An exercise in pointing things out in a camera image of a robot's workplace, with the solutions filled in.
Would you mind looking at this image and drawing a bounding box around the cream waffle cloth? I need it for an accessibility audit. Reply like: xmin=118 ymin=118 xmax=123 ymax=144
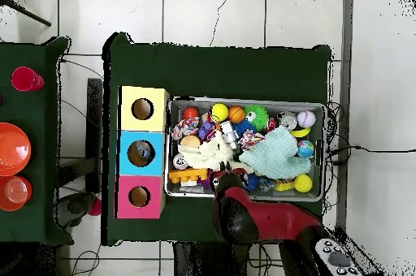
xmin=177 ymin=129 xmax=254 ymax=174

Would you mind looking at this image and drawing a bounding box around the red plastic cup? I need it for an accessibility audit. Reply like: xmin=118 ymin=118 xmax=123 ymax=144
xmin=11 ymin=66 xmax=46 ymax=92

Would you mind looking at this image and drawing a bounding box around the orange plastic bowl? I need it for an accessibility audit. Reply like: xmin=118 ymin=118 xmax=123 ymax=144
xmin=0 ymin=122 xmax=33 ymax=177

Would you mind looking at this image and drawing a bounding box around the crushed clear plastic bottle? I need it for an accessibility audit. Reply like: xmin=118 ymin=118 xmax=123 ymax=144
xmin=135 ymin=140 xmax=153 ymax=160

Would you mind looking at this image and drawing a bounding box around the globe print ball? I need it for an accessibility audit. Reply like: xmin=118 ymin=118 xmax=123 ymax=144
xmin=297 ymin=140 xmax=315 ymax=159

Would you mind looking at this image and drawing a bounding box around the black rod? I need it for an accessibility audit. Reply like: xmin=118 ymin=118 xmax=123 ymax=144
xmin=0 ymin=0 xmax=52 ymax=28

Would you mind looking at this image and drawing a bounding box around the green spiky toy with eyes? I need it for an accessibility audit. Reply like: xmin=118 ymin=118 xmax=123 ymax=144
xmin=244 ymin=104 xmax=270 ymax=132

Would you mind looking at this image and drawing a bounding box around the orange plastic cup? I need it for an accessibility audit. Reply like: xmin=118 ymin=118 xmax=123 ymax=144
xmin=0 ymin=175 xmax=33 ymax=212

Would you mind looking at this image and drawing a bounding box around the mint green waffle cloth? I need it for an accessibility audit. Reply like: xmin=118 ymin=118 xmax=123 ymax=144
xmin=238 ymin=125 xmax=312 ymax=180

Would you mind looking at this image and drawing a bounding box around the silver drink can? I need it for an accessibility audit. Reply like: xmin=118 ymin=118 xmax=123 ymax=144
xmin=278 ymin=111 xmax=298 ymax=132

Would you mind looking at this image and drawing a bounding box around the silver wire mesh bin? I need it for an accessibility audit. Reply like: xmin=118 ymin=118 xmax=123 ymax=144
xmin=167 ymin=95 xmax=327 ymax=203

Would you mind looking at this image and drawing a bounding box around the white baseball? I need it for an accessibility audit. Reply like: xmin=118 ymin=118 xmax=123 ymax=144
xmin=296 ymin=110 xmax=317 ymax=129

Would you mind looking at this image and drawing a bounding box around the smooth yellow ball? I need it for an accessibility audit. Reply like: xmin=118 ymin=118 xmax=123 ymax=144
xmin=210 ymin=102 xmax=230 ymax=123

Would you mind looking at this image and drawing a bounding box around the wooden box with three holes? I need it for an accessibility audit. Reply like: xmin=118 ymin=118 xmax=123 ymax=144
xmin=113 ymin=85 xmax=171 ymax=220

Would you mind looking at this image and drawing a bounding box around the colourful knotted rope toy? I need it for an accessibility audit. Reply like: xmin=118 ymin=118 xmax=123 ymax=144
xmin=171 ymin=116 xmax=202 ymax=141

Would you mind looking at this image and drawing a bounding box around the thin black cable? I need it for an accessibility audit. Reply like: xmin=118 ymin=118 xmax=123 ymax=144
xmin=209 ymin=0 xmax=236 ymax=48

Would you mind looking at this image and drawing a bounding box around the red-orange ball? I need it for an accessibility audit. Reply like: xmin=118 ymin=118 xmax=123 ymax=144
xmin=182 ymin=106 xmax=200 ymax=121

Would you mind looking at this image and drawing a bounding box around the grey device with red knob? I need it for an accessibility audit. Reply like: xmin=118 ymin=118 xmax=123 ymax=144
xmin=54 ymin=191 xmax=102 ymax=229

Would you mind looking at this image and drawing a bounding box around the small orange basketball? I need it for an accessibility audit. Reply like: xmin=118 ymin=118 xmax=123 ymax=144
xmin=227 ymin=106 xmax=247 ymax=124

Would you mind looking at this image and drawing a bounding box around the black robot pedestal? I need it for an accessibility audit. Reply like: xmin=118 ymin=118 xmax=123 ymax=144
xmin=173 ymin=242 xmax=249 ymax=276

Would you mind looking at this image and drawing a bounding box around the yellow ball with seam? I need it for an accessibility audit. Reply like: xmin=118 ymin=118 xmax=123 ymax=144
xmin=293 ymin=174 xmax=314 ymax=193

